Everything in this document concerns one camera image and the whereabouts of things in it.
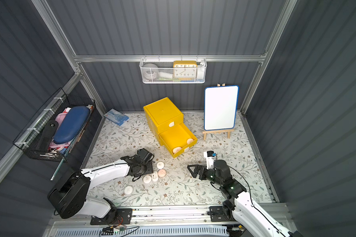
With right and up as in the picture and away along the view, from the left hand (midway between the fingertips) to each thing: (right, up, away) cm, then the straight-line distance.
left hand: (149, 170), depth 88 cm
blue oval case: (-32, +29, -20) cm, 47 cm away
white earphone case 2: (+4, -2, -4) cm, 6 cm away
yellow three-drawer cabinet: (+10, +30, -2) cm, 32 cm away
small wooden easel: (+52, +23, +13) cm, 58 cm away
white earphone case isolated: (-10, -9, -8) cm, 15 cm away
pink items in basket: (-36, +18, -23) cm, 46 cm away
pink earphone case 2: (+8, -1, -2) cm, 8 cm away
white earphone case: (+7, +3, +1) cm, 7 cm away
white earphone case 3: (0, -4, -4) cm, 6 cm away
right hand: (+27, +5, -10) cm, 30 cm away
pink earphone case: (+24, +17, +5) cm, 30 cm away
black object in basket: (-39, +23, -24) cm, 52 cm away
